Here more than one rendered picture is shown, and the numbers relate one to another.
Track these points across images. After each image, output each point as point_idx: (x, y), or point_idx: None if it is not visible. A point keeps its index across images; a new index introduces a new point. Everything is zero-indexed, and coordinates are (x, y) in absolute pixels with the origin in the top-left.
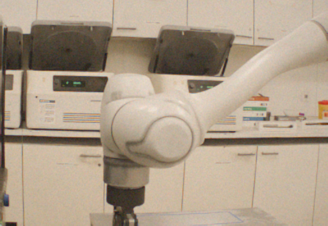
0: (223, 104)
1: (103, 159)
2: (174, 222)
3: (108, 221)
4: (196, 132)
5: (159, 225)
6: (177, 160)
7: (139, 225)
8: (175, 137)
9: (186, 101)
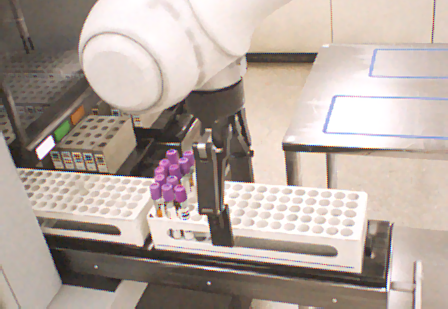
0: None
1: None
2: (430, 68)
3: (334, 62)
4: (179, 56)
5: (403, 72)
6: (147, 109)
7: (373, 72)
8: (122, 74)
9: None
